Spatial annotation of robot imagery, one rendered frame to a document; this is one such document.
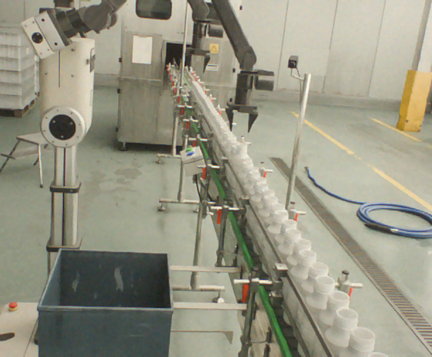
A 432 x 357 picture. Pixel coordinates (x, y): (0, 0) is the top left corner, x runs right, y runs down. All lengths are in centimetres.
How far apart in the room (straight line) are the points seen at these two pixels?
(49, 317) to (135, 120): 508
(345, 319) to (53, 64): 138
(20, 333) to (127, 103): 416
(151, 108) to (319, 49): 669
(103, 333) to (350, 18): 1152
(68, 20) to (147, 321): 98
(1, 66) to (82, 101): 604
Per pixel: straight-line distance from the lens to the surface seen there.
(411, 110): 1028
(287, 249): 122
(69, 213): 214
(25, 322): 252
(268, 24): 1193
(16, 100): 800
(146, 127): 627
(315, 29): 1221
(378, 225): 475
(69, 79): 194
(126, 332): 131
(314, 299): 103
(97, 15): 175
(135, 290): 160
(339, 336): 93
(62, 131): 199
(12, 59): 792
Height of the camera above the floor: 161
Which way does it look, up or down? 17 degrees down
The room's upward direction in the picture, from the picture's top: 6 degrees clockwise
